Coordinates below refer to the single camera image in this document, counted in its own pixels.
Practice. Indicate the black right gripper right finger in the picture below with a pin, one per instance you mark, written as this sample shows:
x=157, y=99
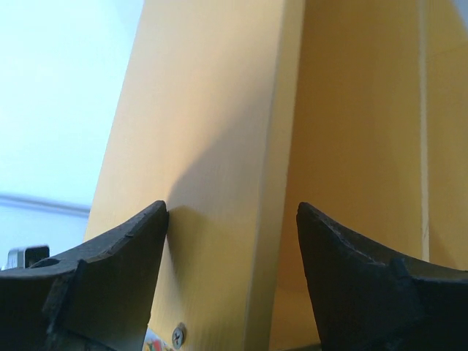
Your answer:
x=367, y=296

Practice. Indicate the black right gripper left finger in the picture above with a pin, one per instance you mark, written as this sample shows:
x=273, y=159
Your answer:
x=95, y=296

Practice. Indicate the silver cabinet screw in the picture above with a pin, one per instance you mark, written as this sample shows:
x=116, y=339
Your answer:
x=178, y=336

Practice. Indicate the yellow wooden shelf cabinet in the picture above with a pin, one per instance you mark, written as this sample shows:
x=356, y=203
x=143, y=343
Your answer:
x=234, y=112

